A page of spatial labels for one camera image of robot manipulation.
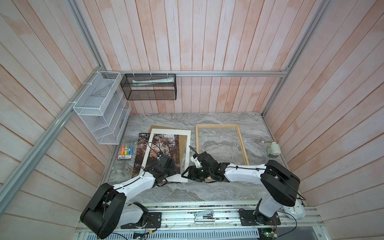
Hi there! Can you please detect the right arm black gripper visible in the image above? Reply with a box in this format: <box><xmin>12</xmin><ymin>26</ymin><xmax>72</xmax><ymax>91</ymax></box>
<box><xmin>180</xmin><ymin>164</ymin><xmax>213</xmax><ymax>181</ymax></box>

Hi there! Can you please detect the autumn forest photo print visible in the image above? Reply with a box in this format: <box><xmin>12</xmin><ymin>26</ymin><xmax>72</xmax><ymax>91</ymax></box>
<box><xmin>132</xmin><ymin>133</ymin><xmax>181</xmax><ymax>178</ymax></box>

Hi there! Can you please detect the light wooden picture frame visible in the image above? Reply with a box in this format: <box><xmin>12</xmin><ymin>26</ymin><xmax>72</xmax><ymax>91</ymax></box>
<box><xmin>196</xmin><ymin>125</ymin><xmax>250</xmax><ymax>166</ymax></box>

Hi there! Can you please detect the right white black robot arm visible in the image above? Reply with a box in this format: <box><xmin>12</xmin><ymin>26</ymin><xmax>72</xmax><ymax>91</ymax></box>
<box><xmin>182</xmin><ymin>152</ymin><xmax>301</xmax><ymax>225</ymax></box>

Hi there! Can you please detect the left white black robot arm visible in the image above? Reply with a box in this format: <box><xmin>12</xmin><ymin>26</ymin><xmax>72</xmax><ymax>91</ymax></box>
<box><xmin>80</xmin><ymin>153</ymin><xmax>177</xmax><ymax>239</ymax></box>

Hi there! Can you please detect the brown cardboard backing board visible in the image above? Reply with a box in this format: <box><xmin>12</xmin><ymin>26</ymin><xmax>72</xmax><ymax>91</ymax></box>
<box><xmin>150</xmin><ymin>125</ymin><xmax>191</xmax><ymax>174</ymax></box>

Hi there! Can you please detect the pack of coloured highlighters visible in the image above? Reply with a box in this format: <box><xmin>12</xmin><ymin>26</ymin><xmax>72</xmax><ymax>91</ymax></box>
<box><xmin>118</xmin><ymin>143</ymin><xmax>134</xmax><ymax>160</ymax></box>

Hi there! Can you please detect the paper inside black basket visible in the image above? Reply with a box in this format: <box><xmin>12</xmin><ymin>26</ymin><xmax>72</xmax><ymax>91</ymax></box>
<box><xmin>132</xmin><ymin>77</ymin><xmax>175</xmax><ymax>87</ymax></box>

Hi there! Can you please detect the white round clock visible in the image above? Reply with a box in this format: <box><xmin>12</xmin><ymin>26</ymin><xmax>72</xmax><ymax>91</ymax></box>
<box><xmin>283</xmin><ymin>199</ymin><xmax>306</xmax><ymax>220</ymax></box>

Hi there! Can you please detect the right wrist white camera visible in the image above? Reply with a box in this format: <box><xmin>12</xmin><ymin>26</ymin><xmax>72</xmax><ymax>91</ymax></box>
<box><xmin>191</xmin><ymin>154</ymin><xmax>202</xmax><ymax>168</ymax></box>

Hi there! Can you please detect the grey stapler on rail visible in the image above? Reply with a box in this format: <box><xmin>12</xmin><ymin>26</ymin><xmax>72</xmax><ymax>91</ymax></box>
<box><xmin>194</xmin><ymin>210</ymin><xmax>216</xmax><ymax>222</ymax></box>

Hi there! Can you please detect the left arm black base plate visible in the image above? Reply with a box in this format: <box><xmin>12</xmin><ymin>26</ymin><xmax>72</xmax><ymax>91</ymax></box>
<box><xmin>120</xmin><ymin>212</ymin><xmax>162</xmax><ymax>229</ymax></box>

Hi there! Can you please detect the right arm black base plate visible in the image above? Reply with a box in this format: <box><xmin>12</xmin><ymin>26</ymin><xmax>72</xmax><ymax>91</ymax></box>
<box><xmin>238</xmin><ymin>209</ymin><xmax>281</xmax><ymax>226</ymax></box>

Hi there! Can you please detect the black wire mesh basket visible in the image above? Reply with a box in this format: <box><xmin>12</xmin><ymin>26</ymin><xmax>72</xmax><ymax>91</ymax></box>
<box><xmin>120</xmin><ymin>73</ymin><xmax>178</xmax><ymax>101</ymax></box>

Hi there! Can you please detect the white wire mesh shelf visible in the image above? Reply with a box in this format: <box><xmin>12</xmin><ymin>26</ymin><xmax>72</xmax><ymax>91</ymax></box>
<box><xmin>74</xmin><ymin>71</ymin><xmax>132</xmax><ymax>145</ymax></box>

